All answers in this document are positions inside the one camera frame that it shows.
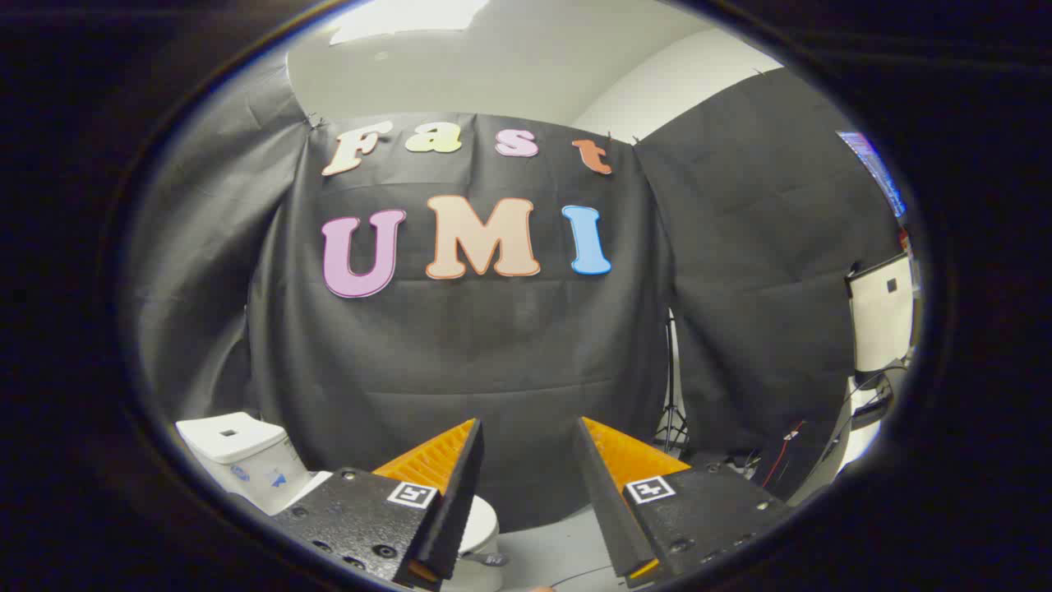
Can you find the black tripod stand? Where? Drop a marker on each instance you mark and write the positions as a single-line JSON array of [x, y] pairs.
[[672, 411]]

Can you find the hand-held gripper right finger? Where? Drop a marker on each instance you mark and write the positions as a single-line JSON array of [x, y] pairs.
[[604, 501]]

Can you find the white toilet tank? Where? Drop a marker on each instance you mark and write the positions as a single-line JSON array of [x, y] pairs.
[[234, 452]]

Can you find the blue lit screen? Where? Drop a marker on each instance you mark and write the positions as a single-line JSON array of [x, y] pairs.
[[875, 168]]

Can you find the ceiling light panel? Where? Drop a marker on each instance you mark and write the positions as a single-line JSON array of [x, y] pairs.
[[403, 20]]

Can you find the plain black backdrop cloth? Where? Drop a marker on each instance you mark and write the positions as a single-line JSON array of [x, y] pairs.
[[214, 247], [756, 271]]

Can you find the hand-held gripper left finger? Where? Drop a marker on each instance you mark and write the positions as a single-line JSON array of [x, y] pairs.
[[456, 501]]

